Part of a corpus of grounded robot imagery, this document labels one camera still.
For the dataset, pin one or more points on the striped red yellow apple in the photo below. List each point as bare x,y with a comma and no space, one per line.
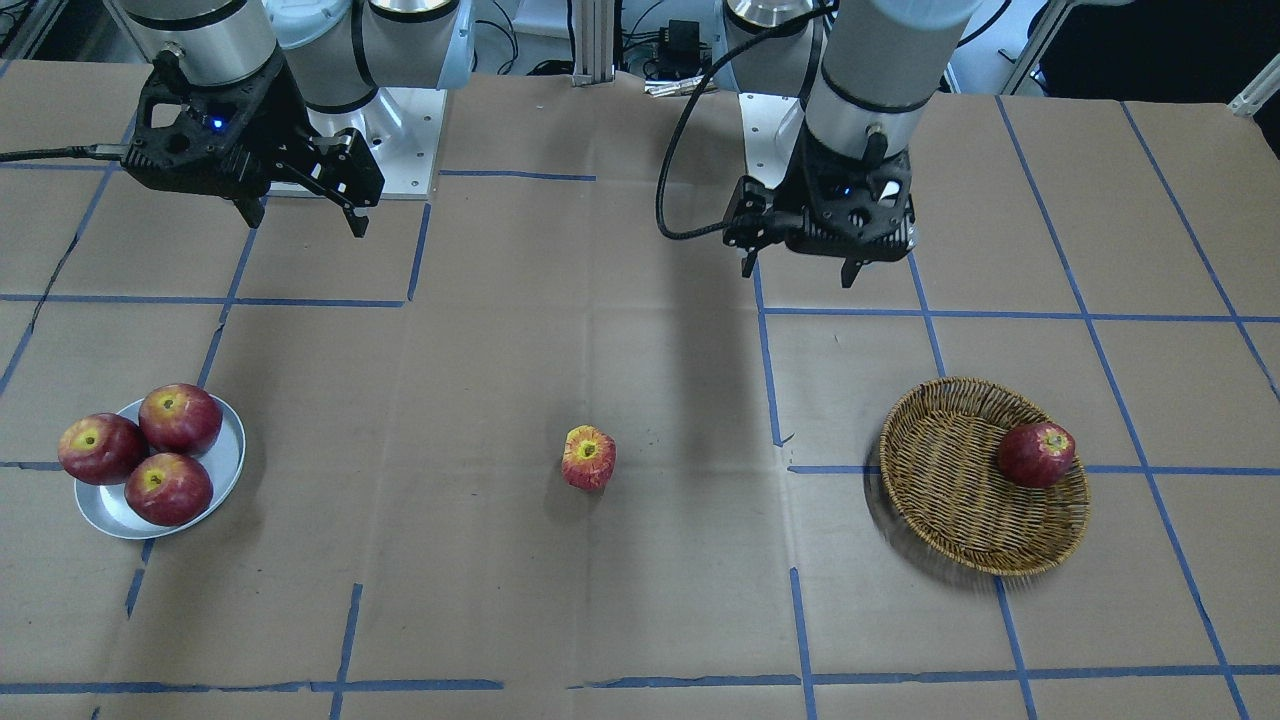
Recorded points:
588,458

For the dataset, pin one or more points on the dark red apple in basket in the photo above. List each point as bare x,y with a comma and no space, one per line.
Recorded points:
1036,455

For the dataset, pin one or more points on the red apple plate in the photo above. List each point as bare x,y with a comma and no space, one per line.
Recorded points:
180,418
169,490
102,449

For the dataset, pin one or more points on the red apple plate back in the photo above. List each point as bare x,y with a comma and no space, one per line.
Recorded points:
180,418

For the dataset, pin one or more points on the brown wicker basket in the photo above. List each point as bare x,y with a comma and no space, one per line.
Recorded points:
938,463

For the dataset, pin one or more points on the silver metal plate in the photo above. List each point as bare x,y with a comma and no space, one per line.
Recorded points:
105,508

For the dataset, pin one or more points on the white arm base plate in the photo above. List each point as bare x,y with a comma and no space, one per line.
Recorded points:
403,128
770,126

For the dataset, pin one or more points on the black power adapter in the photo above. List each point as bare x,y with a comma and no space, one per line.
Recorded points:
679,52

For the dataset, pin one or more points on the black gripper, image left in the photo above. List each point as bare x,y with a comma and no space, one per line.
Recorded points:
284,127

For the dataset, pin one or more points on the aluminium frame post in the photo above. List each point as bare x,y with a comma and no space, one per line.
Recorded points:
594,30

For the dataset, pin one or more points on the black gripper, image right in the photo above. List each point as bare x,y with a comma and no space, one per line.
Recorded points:
752,215

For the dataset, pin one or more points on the red apple plate front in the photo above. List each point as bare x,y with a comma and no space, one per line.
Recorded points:
169,490

